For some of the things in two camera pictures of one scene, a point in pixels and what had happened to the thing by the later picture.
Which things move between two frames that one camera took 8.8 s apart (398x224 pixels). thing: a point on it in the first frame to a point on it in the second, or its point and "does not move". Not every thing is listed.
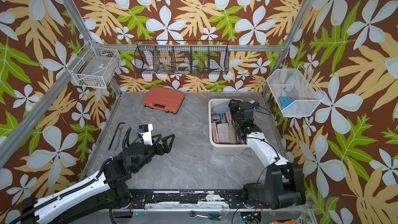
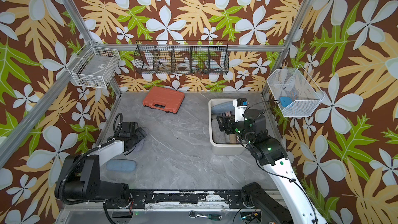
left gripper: x=166 y=148 to x=141 y=133
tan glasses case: x=232 y=133 does not move
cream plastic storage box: x=217 y=149 does not move
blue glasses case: x=222 y=109 does not move
